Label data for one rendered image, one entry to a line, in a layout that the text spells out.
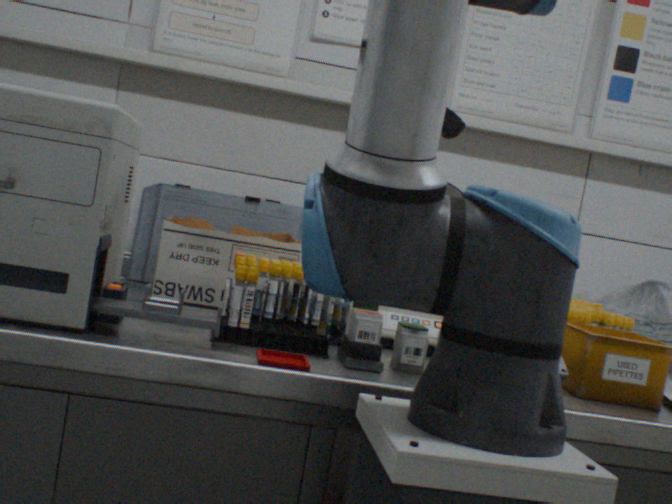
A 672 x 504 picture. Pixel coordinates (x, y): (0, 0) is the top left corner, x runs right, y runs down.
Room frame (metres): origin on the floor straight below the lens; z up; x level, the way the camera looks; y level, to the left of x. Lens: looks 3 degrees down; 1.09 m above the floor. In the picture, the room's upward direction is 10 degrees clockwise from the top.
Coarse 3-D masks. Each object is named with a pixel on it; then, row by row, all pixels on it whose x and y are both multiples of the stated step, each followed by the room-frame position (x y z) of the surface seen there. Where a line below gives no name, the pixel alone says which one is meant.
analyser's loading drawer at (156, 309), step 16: (96, 304) 1.00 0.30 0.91; (112, 304) 1.02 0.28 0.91; (128, 304) 1.05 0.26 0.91; (144, 304) 1.02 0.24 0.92; (160, 304) 1.02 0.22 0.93; (176, 304) 1.08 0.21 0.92; (160, 320) 1.02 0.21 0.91; (176, 320) 1.02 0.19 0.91; (192, 320) 1.02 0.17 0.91; (208, 320) 1.03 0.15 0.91
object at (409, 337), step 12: (408, 324) 1.14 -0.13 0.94; (396, 336) 1.15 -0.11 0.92; (408, 336) 1.11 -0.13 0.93; (420, 336) 1.12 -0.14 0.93; (396, 348) 1.14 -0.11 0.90; (408, 348) 1.11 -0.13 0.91; (420, 348) 1.12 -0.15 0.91; (396, 360) 1.12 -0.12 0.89; (408, 360) 1.12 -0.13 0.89; (420, 360) 1.12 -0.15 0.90; (408, 372) 1.12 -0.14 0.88; (420, 372) 1.12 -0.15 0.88
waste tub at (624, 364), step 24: (576, 336) 1.19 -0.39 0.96; (600, 336) 1.14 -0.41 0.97; (624, 336) 1.28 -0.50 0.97; (576, 360) 1.18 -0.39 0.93; (600, 360) 1.15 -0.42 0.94; (624, 360) 1.15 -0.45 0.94; (648, 360) 1.15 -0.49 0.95; (576, 384) 1.16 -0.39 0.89; (600, 384) 1.15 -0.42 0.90; (624, 384) 1.15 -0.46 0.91; (648, 384) 1.15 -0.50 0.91; (648, 408) 1.15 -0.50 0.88
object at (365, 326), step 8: (352, 312) 1.13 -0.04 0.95; (360, 312) 1.10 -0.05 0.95; (368, 312) 1.12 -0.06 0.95; (376, 312) 1.13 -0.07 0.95; (352, 320) 1.12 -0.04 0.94; (360, 320) 1.09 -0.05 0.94; (368, 320) 1.10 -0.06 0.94; (376, 320) 1.10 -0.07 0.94; (352, 328) 1.11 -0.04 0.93; (360, 328) 1.09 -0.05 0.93; (368, 328) 1.10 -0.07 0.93; (376, 328) 1.10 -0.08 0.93; (352, 336) 1.10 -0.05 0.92; (360, 336) 1.09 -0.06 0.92; (368, 336) 1.10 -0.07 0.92; (376, 336) 1.10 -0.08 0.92
